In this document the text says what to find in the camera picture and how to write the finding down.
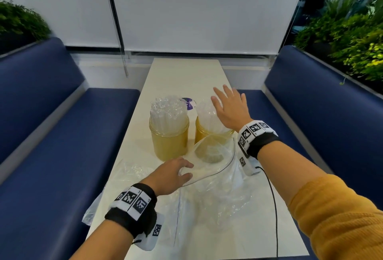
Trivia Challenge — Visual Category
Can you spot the green artificial plant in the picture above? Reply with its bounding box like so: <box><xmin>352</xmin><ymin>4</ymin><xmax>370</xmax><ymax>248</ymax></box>
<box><xmin>294</xmin><ymin>0</ymin><xmax>383</xmax><ymax>85</ymax></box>
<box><xmin>0</xmin><ymin>0</ymin><xmax>51</xmax><ymax>54</ymax></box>

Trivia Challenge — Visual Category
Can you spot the wide white roller blind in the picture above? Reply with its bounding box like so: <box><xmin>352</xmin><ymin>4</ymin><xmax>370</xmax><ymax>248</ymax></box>
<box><xmin>106</xmin><ymin>0</ymin><xmax>312</xmax><ymax>55</ymax></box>

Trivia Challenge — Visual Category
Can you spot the mustard yellow sweater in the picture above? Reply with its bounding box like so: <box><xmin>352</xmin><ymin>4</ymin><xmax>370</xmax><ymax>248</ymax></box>
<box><xmin>288</xmin><ymin>174</ymin><xmax>383</xmax><ymax>260</ymax></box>

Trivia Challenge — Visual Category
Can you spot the black marker wristband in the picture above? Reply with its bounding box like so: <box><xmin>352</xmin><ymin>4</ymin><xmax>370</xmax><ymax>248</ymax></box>
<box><xmin>238</xmin><ymin>120</ymin><xmax>282</xmax><ymax>159</ymax></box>
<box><xmin>105</xmin><ymin>183</ymin><xmax>158</xmax><ymax>239</ymax></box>

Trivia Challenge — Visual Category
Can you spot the clear zip bag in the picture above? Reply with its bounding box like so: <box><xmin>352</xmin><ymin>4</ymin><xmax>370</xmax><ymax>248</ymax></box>
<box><xmin>179</xmin><ymin>136</ymin><xmax>261</xmax><ymax>225</ymax></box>
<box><xmin>81</xmin><ymin>158</ymin><xmax>183</xmax><ymax>248</ymax></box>

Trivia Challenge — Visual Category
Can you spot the bundle of clear straws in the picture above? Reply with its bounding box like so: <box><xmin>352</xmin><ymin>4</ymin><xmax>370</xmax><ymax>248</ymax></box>
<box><xmin>196</xmin><ymin>100</ymin><xmax>231</xmax><ymax>134</ymax></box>
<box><xmin>150</xmin><ymin>95</ymin><xmax>189</xmax><ymax>135</ymax></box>

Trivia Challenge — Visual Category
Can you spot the person's left hand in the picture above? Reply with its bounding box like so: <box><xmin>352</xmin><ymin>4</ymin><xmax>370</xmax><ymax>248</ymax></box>
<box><xmin>140</xmin><ymin>156</ymin><xmax>194</xmax><ymax>197</ymax></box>

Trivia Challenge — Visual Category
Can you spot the clear blind wand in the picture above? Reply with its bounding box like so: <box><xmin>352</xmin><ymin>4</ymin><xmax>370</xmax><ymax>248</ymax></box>
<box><xmin>103</xmin><ymin>0</ymin><xmax>129</xmax><ymax>77</ymax></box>

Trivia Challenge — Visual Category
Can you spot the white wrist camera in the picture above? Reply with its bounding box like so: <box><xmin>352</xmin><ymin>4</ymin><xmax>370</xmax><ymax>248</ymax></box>
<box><xmin>237</xmin><ymin>156</ymin><xmax>261</xmax><ymax>177</ymax></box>
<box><xmin>133</xmin><ymin>212</ymin><xmax>165</xmax><ymax>251</ymax></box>

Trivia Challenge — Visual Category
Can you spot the purple round sticker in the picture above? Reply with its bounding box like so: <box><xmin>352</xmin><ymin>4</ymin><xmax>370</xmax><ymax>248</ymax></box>
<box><xmin>182</xmin><ymin>97</ymin><xmax>197</xmax><ymax>111</ymax></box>

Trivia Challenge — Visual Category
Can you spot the person's right hand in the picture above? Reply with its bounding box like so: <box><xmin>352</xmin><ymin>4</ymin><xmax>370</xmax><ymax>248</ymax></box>
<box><xmin>211</xmin><ymin>84</ymin><xmax>253</xmax><ymax>133</ymax></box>

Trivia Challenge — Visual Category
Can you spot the yellow plastic jar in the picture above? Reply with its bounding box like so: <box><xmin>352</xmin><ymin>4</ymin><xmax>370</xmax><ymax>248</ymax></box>
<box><xmin>194</xmin><ymin>116</ymin><xmax>235</xmax><ymax>163</ymax></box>
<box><xmin>149</xmin><ymin>116</ymin><xmax>190</xmax><ymax>162</ymax></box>

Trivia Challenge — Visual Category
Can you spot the person's right forearm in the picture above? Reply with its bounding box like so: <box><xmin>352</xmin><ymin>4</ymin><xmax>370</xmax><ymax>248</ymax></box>
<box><xmin>257</xmin><ymin>140</ymin><xmax>334</xmax><ymax>209</ymax></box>

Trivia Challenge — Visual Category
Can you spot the navy blue bench sofa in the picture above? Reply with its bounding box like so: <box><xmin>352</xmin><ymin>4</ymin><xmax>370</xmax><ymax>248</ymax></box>
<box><xmin>238</xmin><ymin>45</ymin><xmax>383</xmax><ymax>260</ymax></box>
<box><xmin>0</xmin><ymin>37</ymin><xmax>140</xmax><ymax>260</ymax></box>

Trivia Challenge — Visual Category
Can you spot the narrow white roller blind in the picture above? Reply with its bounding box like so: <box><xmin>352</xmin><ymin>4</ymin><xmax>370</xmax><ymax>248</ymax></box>
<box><xmin>0</xmin><ymin>0</ymin><xmax>120</xmax><ymax>49</ymax></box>

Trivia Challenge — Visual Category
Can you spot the person's left forearm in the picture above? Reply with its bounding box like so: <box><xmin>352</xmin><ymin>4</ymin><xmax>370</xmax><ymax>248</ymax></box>
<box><xmin>70</xmin><ymin>219</ymin><xmax>134</xmax><ymax>260</ymax></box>

